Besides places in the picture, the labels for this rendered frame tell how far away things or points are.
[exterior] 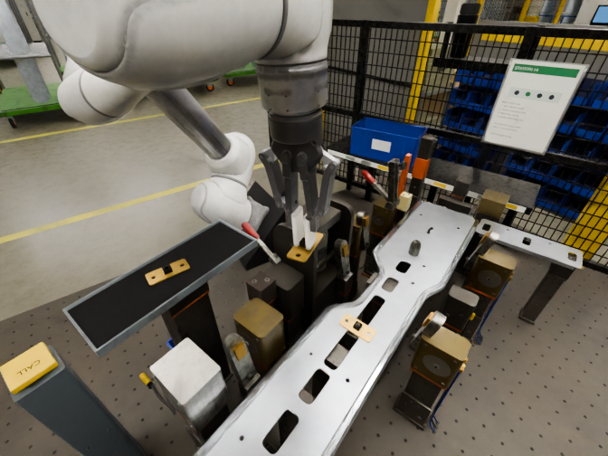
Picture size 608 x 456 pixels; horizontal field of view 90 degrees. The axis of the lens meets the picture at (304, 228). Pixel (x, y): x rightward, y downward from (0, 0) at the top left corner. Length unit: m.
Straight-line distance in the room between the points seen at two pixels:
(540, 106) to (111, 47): 1.37
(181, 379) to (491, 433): 0.82
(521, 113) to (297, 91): 1.17
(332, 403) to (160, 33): 0.62
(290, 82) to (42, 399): 0.61
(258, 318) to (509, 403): 0.78
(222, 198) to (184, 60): 0.97
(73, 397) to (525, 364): 1.19
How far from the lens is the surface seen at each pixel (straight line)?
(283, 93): 0.40
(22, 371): 0.68
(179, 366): 0.62
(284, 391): 0.69
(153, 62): 0.25
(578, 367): 1.36
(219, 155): 1.20
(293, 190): 0.49
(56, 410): 0.73
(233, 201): 1.23
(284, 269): 0.77
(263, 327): 0.67
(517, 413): 1.16
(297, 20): 0.36
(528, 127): 1.48
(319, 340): 0.74
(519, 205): 1.35
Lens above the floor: 1.62
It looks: 37 degrees down
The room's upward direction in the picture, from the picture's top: straight up
